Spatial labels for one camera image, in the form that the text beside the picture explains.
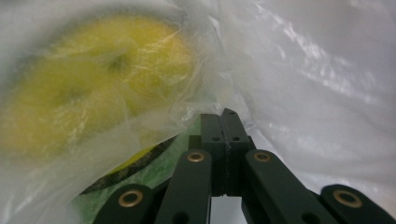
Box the green snack packet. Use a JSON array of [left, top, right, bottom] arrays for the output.
[[73, 119, 204, 224]]

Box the clear plastic bag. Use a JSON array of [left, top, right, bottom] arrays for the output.
[[0, 0, 396, 224]]

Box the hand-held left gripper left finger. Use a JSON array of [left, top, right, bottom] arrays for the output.
[[200, 113, 231, 198]]

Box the yellow fruit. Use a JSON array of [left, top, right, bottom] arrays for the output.
[[52, 15, 197, 116], [0, 55, 134, 157]]

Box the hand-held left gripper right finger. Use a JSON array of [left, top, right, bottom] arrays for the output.
[[221, 107, 257, 198]]

